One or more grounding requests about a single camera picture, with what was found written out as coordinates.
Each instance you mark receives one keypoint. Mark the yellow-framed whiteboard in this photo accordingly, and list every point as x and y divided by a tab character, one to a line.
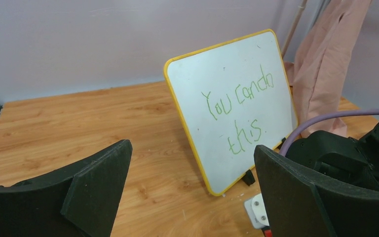
231	97

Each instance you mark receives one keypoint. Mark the white metal clothes rack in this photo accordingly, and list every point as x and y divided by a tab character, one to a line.
307	14

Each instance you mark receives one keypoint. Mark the pink cloth shorts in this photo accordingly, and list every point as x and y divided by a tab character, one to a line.
319	69

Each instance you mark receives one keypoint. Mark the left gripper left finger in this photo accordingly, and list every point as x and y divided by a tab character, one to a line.
77	200

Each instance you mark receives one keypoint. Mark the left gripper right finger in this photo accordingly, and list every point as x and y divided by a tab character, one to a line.
301	202

